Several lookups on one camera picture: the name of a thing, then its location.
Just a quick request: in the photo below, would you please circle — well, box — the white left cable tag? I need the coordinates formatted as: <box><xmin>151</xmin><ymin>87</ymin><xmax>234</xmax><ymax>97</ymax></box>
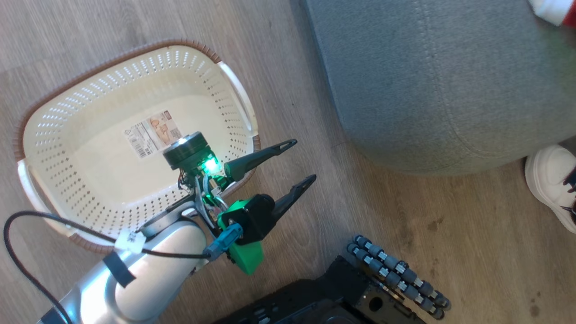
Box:
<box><xmin>114</xmin><ymin>229</ymin><xmax>147</xmax><ymax>254</ymax></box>

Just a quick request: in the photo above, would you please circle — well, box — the red garment with white trim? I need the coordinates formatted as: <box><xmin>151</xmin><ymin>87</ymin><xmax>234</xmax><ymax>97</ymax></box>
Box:
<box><xmin>527</xmin><ymin>0</ymin><xmax>576</xmax><ymax>27</ymax></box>

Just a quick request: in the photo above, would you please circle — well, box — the grey fabric sofa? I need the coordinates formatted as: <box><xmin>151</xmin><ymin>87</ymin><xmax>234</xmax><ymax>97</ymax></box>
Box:
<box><xmin>301</xmin><ymin>0</ymin><xmax>576</xmax><ymax>176</ymax></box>

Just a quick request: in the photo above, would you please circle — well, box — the paper basket label sticker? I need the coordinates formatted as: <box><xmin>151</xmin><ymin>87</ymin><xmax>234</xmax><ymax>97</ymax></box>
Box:
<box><xmin>124</xmin><ymin>110</ymin><xmax>183</xmax><ymax>159</ymax></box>

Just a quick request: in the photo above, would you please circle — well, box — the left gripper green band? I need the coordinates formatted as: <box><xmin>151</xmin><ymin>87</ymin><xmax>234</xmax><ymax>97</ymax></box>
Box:
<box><xmin>162</xmin><ymin>131</ymin><xmax>317</xmax><ymax>276</ymax></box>

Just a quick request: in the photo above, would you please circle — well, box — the white shoe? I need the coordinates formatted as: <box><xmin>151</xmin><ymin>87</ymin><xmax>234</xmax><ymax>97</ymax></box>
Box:
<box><xmin>524</xmin><ymin>144</ymin><xmax>576</xmax><ymax>234</ymax></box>

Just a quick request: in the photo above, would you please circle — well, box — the cream perforated laundry basket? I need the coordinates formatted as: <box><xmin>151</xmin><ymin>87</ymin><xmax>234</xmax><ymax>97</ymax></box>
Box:
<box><xmin>13</xmin><ymin>39</ymin><xmax>261</xmax><ymax>255</ymax></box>

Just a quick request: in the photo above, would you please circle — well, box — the black tape strip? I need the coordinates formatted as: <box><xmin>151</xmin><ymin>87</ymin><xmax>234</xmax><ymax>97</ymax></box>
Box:
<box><xmin>102</xmin><ymin>250</ymin><xmax>137</xmax><ymax>289</ymax></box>

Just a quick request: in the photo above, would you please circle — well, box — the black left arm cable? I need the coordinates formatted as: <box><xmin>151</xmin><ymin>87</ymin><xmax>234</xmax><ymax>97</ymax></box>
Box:
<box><xmin>4</xmin><ymin>211</ymin><xmax>244</xmax><ymax>324</ymax></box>

